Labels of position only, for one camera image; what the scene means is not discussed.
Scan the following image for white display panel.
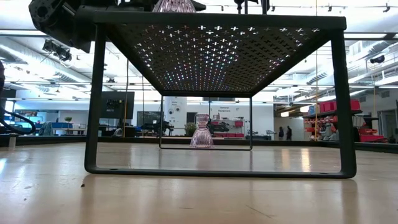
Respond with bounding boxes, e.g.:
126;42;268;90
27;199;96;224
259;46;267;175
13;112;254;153
164;96;187;137

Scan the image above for pink ribbed glass candle holder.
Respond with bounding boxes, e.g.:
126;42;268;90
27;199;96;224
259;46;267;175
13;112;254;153
152;0;197;14
190;113;215;149

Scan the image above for yellow hanging cord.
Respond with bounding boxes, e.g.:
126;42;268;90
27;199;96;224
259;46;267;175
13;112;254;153
123;58;129;138

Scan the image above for storage rack with red bins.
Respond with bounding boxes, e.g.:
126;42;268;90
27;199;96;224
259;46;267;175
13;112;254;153
303;99;389;144

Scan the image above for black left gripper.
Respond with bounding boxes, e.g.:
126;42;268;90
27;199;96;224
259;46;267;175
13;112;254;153
74;0;155;15

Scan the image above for distant red storage bins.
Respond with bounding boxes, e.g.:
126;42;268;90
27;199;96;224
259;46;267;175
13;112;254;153
211;120;245;138

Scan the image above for black aluminium table frame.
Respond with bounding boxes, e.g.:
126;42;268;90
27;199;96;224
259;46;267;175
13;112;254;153
0;134;398;154

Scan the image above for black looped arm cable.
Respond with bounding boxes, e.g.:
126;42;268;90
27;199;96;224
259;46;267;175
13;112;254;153
0;106;37;136

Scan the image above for distant green bushy plant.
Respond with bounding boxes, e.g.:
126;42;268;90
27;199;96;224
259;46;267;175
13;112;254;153
185;122;197;137

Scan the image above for black ceiling spotlights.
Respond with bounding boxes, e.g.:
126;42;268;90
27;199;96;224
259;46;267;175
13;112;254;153
42;39;73;62

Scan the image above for black wall monitor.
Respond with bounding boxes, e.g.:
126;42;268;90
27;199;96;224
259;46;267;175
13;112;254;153
103;91;136;119

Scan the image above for black perforated metal shelf riser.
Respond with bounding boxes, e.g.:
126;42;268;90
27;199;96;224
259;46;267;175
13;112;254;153
83;11;358;179

